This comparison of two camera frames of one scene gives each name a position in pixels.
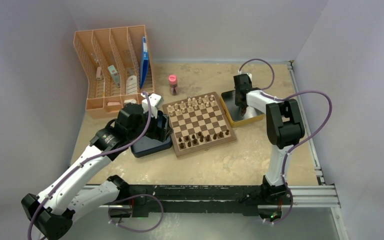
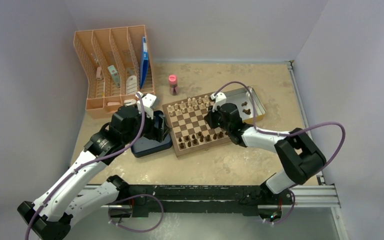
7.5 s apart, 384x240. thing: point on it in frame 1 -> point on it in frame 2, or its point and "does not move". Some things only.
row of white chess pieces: (191, 104) does not move
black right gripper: (239, 104) -> (210, 117)
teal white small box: (115, 75) does not move
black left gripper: (160, 133) does not move
